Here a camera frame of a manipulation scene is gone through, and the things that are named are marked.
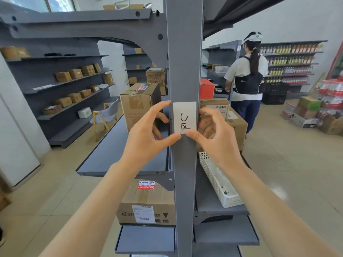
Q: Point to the wide flat cardboard box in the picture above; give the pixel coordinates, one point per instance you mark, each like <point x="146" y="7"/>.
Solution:
<point x="14" y="52"/>

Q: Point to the gray metal shelving unit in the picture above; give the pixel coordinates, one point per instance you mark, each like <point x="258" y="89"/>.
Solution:
<point x="185" y="64"/>

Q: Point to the window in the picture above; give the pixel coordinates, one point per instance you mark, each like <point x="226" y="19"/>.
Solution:
<point x="40" y="3"/>

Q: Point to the person's right forearm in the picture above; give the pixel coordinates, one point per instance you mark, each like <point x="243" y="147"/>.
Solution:
<point x="270" y="214"/>

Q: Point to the gray chair with wooden legs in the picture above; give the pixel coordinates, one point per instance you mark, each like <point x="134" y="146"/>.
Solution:
<point x="105" y="115"/>

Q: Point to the person's left middle finger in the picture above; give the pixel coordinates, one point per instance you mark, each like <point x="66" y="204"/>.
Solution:
<point x="163" y="117"/>

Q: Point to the person's left thumb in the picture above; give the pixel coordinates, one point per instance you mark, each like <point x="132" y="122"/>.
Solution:
<point x="167" y="139"/>

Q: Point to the orange box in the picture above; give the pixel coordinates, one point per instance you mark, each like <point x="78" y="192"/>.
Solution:
<point x="206" y="89"/>

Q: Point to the pack of bottled water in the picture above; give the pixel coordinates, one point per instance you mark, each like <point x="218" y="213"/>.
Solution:
<point x="289" y="111"/>

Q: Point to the person's right thumb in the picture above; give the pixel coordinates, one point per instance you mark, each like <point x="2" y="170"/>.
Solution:
<point x="195" y="137"/>

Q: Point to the white handwritten label card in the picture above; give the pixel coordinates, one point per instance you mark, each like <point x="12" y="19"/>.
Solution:
<point x="185" y="117"/>

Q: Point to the cardboard box with printed text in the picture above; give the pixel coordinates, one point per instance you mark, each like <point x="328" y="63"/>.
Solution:
<point x="156" y="77"/>

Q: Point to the black backpack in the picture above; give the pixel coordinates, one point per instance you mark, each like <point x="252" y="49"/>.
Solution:
<point x="249" y="82"/>

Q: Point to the taped cardboard box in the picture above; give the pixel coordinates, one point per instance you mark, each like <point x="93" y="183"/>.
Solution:
<point x="136" y="104"/>

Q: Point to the long cardboard box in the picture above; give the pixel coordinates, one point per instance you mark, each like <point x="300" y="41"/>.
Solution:
<point x="123" y="7"/>

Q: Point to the gray wall shelving unit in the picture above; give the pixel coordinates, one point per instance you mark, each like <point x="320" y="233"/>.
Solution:
<point x="40" y="101"/>

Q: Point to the rows of drink bottles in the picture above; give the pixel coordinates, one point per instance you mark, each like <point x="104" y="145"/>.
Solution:
<point x="290" y="61"/>

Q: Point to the narrow gray shelving unit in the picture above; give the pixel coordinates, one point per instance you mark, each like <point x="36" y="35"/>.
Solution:
<point x="136" y="66"/>

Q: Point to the white paper sheet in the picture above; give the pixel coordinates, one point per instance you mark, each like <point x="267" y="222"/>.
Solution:
<point x="43" y="87"/>

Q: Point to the green-topped cardboard box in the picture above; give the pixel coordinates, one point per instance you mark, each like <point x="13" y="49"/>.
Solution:
<point x="309" y="103"/>

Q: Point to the gray shelf unit with bottles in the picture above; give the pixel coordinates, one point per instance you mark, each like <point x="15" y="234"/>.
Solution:
<point x="294" y="85"/>

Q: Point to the small barcode cardboard box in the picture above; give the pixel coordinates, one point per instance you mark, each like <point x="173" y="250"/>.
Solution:
<point x="214" y="103"/>

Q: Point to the white printed carton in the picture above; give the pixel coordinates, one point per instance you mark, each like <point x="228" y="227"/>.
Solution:
<point x="304" y="120"/>

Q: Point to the stack of packaged red drinks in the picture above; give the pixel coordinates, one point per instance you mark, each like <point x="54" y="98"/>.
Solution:
<point x="331" y="96"/>

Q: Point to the black plastic crate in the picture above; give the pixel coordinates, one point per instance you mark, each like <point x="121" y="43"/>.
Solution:
<point x="276" y="93"/>

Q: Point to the person's right hand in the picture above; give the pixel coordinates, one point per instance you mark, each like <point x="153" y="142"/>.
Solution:
<point x="219" y="144"/>

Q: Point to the large brown cardboard box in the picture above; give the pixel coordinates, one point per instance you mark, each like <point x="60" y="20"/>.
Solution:
<point x="237" y="128"/>

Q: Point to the group of small cardboard boxes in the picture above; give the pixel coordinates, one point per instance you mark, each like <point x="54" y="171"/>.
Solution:
<point x="75" y="74"/>

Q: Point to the white head-mounted camera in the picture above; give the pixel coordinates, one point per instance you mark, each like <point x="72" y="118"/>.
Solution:
<point x="253" y="37"/>

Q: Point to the person's left hand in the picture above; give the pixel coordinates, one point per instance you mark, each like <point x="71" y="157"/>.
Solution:
<point x="142" y="141"/>

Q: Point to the person's left forearm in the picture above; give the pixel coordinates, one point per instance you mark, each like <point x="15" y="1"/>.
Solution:
<point x="96" y="211"/>

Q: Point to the white plastic basket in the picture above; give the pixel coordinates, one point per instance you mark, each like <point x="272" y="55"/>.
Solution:
<point x="219" y="181"/>

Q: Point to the cardboard box with white label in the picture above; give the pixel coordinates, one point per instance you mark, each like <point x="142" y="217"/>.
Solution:
<point x="147" y="206"/>

